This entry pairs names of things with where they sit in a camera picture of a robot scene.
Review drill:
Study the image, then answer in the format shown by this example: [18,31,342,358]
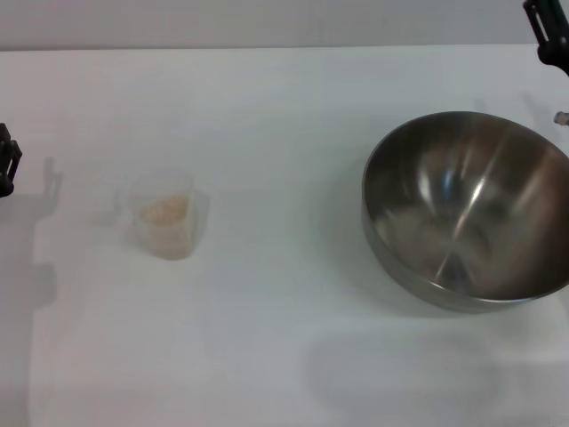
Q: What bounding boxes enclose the stainless steel mixing bowl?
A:
[361,110,569,313]

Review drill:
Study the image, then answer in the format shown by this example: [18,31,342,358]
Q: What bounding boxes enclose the white rice grains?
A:
[140,194,188,223]

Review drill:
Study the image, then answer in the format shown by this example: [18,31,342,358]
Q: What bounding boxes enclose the clear plastic measuring cup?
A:
[127,173,211,262]

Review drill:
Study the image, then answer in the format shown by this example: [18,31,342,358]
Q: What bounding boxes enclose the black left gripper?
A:
[0,123,23,199]

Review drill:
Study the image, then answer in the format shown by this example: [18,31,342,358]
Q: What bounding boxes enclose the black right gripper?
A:
[523,0,569,76]

